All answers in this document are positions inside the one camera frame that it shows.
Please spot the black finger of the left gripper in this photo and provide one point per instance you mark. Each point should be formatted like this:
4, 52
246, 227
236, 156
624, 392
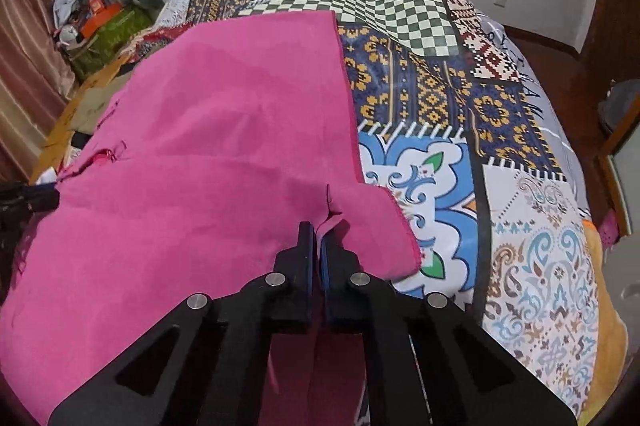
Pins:
33, 198

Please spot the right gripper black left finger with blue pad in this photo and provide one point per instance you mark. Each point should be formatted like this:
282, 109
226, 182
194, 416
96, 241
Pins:
205, 362

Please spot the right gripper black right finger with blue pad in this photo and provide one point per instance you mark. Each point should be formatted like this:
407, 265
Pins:
427, 362

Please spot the pink pants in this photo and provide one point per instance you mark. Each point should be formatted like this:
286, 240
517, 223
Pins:
200, 172

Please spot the orange yellow blanket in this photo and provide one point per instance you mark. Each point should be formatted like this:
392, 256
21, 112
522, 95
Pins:
612, 341

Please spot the clutter pile with green bag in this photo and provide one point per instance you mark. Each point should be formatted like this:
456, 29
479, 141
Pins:
90, 33

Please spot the pink slipper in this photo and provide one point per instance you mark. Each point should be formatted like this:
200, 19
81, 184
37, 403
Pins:
608, 230

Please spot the patchwork patterned bedspread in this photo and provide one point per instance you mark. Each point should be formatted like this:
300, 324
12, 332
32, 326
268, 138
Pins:
455, 127

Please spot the wooden framed mirror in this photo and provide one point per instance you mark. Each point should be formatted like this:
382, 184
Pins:
619, 161

